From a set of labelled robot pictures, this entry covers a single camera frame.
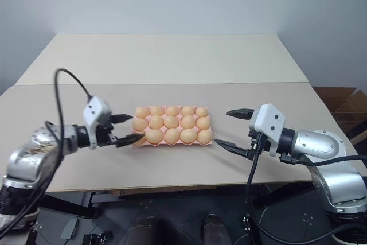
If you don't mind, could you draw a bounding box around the brown cardboard box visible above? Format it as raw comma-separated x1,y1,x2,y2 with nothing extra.
311,86,367,146

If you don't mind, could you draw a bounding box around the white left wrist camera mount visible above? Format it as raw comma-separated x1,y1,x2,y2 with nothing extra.
83,96,113,150

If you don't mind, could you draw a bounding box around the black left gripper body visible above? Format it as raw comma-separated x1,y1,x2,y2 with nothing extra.
96,116,119,147

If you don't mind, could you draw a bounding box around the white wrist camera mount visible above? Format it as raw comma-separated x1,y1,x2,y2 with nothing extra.
247,103,286,157
83,96,113,150

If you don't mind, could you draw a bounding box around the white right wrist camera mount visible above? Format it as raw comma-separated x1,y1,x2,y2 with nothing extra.
247,103,286,157

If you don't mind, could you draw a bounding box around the short black right wrist cable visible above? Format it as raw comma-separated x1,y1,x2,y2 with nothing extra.
279,153,367,168

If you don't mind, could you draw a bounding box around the pink egg tray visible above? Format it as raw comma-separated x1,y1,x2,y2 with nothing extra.
132,106,213,147

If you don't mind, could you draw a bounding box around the black table frame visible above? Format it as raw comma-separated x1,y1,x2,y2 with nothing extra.
36,182,314,220

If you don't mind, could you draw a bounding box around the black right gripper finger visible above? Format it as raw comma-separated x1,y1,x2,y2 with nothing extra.
214,139,251,158
225,108,255,120

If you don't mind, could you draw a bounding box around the dark rounded shape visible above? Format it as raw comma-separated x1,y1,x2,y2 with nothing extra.
132,215,164,245
201,213,228,245

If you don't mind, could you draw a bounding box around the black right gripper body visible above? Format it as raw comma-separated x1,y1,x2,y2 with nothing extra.
247,129,272,157

